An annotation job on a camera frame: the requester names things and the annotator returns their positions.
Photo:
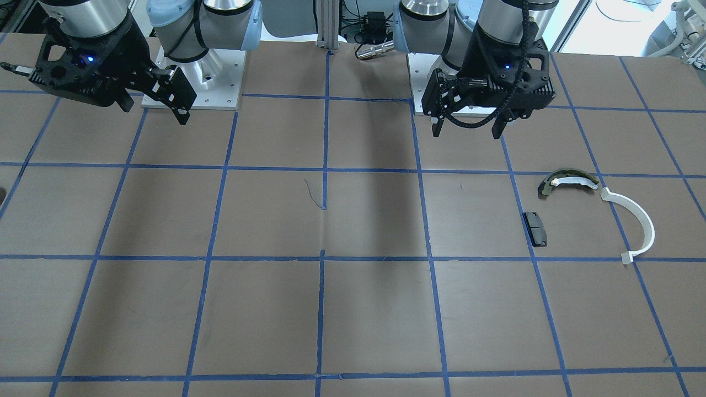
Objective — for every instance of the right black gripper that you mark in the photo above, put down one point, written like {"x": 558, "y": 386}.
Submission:
{"x": 128, "y": 48}

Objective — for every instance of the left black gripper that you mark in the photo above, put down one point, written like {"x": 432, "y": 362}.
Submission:
{"x": 479, "y": 62}

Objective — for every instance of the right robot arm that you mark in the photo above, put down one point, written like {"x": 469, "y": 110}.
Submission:
{"x": 188, "y": 30}

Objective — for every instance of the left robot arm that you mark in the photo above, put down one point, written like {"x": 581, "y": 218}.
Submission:
{"x": 445, "y": 29}

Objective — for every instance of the silver metal cylinder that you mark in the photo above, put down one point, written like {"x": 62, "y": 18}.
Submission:
{"x": 374, "y": 51}

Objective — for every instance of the black brake pad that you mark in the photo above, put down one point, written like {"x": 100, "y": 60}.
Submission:
{"x": 535, "y": 228}

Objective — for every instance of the black power adapter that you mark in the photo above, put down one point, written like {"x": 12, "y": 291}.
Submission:
{"x": 374, "y": 27}

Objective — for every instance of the white curved plastic part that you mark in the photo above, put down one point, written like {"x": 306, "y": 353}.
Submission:
{"x": 642, "y": 217}

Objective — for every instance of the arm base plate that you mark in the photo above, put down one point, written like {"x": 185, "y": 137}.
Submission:
{"x": 420, "y": 67}
{"x": 216, "y": 78}

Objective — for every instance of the aluminium frame post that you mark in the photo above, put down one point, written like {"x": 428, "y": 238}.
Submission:
{"x": 327, "y": 24}

